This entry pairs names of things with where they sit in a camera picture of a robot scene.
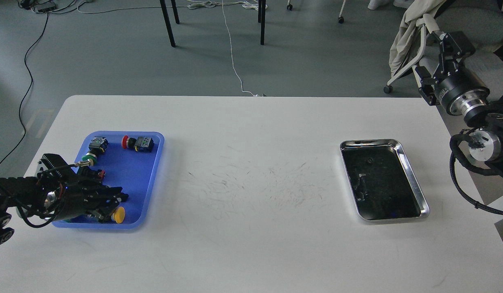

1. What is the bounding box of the black table leg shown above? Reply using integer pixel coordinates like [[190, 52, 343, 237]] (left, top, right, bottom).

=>
[[171, 0, 180, 24], [159, 0, 176, 48], [258, 0, 266, 45]]

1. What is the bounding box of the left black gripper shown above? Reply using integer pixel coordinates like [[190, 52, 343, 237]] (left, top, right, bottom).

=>
[[36, 153, 129, 223]]

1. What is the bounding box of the white cable on floor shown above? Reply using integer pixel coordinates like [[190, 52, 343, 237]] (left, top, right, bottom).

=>
[[186, 0, 268, 97]]

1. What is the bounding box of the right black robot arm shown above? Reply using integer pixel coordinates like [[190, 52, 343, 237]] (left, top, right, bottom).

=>
[[413, 30, 503, 215]]

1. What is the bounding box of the power strip on floor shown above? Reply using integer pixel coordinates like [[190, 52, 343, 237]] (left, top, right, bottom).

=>
[[32, 1, 57, 13]]

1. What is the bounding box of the black cable on floor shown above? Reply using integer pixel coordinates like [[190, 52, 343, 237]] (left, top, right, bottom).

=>
[[0, 0, 79, 175]]

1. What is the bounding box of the yellow mushroom push button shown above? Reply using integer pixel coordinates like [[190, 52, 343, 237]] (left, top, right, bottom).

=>
[[98, 206, 126, 224]]

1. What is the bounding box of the black table leg rear left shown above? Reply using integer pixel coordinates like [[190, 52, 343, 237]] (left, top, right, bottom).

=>
[[171, 0, 180, 24]]

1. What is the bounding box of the silver metal tray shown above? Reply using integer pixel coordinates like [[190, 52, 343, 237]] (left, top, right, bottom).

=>
[[340, 139, 430, 224]]

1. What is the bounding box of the beige jacket on chair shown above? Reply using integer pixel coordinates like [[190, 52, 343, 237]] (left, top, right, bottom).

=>
[[388, 0, 445, 76]]

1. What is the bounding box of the red push button switch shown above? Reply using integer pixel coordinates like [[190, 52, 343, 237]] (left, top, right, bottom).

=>
[[121, 135, 155, 153]]

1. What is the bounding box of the green push button switch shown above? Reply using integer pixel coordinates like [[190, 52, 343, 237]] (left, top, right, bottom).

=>
[[81, 136, 109, 166]]

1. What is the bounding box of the blue plastic tray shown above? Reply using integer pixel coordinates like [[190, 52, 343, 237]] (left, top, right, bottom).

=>
[[52, 131, 165, 230]]

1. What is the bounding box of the grey office chair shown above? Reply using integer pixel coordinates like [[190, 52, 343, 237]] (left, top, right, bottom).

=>
[[384, 0, 503, 98]]

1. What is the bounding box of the black table leg right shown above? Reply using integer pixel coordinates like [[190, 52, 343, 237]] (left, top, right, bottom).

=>
[[258, 0, 266, 45]]

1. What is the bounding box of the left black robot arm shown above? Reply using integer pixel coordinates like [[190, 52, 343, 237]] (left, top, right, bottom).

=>
[[0, 153, 129, 245]]

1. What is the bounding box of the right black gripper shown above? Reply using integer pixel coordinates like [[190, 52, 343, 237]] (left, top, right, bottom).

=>
[[414, 32, 490, 116]]

